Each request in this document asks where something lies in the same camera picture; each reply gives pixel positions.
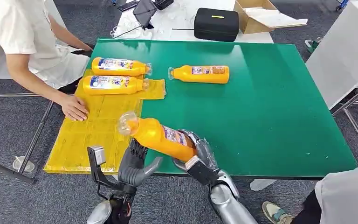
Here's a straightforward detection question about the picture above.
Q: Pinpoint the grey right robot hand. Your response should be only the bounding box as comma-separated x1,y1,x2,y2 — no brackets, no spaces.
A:
172,129,220,173

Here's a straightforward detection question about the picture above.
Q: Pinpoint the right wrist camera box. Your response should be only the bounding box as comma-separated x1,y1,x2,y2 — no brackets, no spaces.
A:
184,155,220,186

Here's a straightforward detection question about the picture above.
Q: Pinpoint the white table foot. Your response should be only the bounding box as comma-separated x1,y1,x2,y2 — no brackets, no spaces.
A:
249,179,278,192

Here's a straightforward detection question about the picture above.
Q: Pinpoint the clear plastic bag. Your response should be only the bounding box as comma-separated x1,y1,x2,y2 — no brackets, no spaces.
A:
111,15,153,40

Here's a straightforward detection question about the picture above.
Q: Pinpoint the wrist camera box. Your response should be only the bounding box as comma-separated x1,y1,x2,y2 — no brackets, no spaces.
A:
184,155,220,186
86,145,122,191

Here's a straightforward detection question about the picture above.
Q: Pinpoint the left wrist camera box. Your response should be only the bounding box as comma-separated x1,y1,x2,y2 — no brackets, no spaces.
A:
86,145,122,191

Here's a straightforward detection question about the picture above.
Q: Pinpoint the metal table frame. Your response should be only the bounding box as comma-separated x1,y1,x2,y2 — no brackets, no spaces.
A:
0,92,56,185

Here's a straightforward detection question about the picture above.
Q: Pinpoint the black device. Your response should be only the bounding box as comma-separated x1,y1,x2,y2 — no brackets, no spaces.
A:
153,0,175,11

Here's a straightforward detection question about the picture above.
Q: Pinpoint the seated person in grey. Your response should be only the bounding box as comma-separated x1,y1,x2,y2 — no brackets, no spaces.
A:
262,161,358,224

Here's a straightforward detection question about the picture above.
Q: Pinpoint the white board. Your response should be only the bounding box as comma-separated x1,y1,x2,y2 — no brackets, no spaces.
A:
244,7,309,29

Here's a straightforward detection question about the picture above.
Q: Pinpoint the pale sneaker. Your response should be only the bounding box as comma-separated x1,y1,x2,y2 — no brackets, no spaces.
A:
262,201,295,224

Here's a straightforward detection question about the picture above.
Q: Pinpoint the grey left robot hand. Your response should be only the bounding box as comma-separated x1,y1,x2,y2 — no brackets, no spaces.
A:
117,138,164,188

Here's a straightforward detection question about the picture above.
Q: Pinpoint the person's right hand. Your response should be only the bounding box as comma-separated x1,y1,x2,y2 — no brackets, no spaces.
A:
61,95,90,122

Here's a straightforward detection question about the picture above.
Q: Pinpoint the green table mat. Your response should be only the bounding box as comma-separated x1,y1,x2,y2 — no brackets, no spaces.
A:
86,38,358,179

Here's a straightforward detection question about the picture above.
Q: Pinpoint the cardboard box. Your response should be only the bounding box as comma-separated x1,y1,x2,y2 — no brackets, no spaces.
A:
234,0,309,35

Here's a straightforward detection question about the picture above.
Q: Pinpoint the black cable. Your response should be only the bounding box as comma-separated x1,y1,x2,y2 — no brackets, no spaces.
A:
112,24,143,40

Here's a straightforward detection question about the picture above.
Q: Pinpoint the round floor disc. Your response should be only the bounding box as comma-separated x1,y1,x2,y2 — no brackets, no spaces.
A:
12,155,36,173

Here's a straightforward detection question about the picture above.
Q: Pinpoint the yellow sheet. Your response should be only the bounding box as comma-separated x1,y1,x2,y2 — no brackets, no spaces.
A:
43,68,166,175

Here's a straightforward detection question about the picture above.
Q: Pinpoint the orange drink bottle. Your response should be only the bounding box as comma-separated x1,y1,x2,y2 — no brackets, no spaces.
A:
82,75,151,96
168,64,231,84
117,111,199,163
91,56,153,77

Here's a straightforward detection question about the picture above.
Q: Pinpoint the green and white object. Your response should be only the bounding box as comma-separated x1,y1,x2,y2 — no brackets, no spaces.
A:
304,37,322,54

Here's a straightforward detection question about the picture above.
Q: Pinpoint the person beside table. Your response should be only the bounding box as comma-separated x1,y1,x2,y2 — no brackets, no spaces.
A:
0,0,94,122

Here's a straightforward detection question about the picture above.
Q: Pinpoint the black phone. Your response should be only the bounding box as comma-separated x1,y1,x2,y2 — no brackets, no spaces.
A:
117,0,140,12

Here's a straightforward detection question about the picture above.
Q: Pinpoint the white side table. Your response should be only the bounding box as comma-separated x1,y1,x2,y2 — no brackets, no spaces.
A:
305,0,358,161

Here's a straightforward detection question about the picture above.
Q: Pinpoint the dark tablet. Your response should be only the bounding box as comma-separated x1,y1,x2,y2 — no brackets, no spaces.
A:
132,0,158,30

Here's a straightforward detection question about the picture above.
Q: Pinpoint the black zip case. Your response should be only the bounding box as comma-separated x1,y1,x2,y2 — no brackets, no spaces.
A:
193,7,240,42

